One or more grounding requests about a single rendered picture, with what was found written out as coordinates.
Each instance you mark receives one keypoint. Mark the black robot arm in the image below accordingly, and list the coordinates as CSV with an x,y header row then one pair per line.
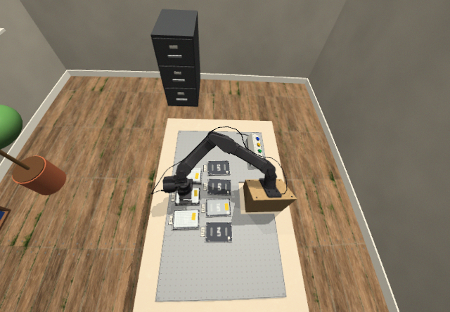
x,y
226,144

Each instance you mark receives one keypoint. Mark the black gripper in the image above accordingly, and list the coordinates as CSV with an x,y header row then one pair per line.
x,y
188,194

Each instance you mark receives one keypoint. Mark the light grey rectangular lid with yellow tape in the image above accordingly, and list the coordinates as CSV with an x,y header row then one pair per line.
x,y
218,207

